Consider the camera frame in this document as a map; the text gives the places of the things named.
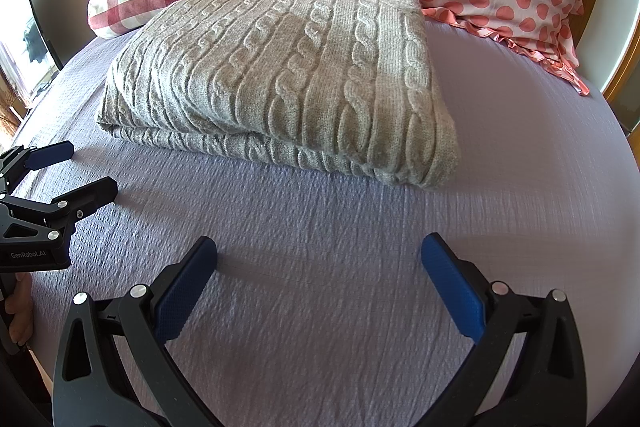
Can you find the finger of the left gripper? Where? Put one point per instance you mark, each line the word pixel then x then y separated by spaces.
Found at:
pixel 65 201
pixel 19 161

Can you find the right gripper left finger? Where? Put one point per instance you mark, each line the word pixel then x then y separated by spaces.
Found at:
pixel 113 368

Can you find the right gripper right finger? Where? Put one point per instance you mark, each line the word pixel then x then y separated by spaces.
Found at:
pixel 526 366

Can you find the beige cable-knit sweater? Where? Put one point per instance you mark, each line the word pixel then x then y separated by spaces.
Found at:
pixel 344 86

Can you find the person's left hand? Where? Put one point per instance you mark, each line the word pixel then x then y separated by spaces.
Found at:
pixel 21 308

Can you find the lavender textured bedspread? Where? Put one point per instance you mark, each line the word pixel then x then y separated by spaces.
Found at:
pixel 320 313

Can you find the wooden white headboard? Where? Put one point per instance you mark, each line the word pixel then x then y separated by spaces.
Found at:
pixel 608 49

